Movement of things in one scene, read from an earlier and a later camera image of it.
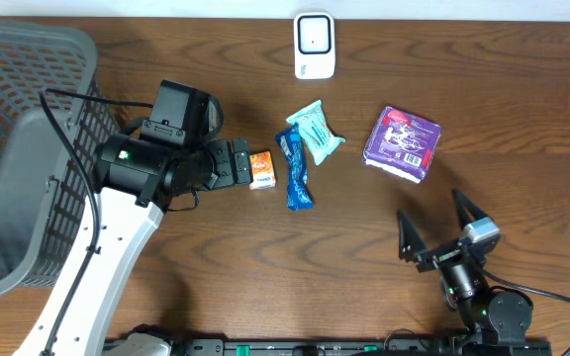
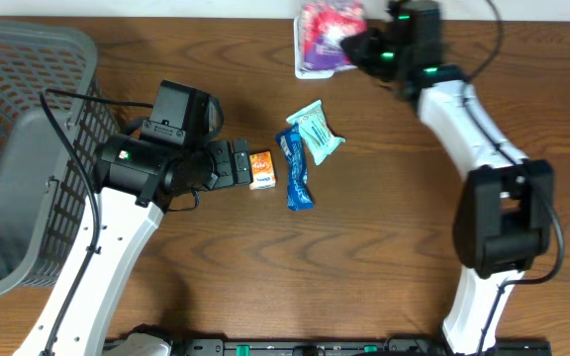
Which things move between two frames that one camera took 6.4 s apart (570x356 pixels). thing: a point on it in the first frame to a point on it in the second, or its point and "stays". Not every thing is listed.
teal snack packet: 313,125 stays
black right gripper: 436,258 to 362,43
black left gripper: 231,163 stays
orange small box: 263,174 stays
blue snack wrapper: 299,193 stays
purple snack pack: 403,143 to 323,26
